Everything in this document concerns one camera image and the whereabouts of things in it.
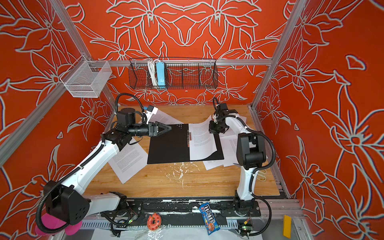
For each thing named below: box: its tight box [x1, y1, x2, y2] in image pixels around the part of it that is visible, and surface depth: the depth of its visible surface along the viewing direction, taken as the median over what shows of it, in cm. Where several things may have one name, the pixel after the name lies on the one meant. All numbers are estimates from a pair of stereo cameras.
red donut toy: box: [146, 212, 162, 231], surface depth 70 cm
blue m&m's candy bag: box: [198, 202, 221, 235], surface depth 71 cm
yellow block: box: [283, 214, 292, 239], surface depth 70 cm
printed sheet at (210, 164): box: [202, 159, 224, 171], surface depth 90 cm
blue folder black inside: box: [147, 123, 225, 165], surface depth 96 cm
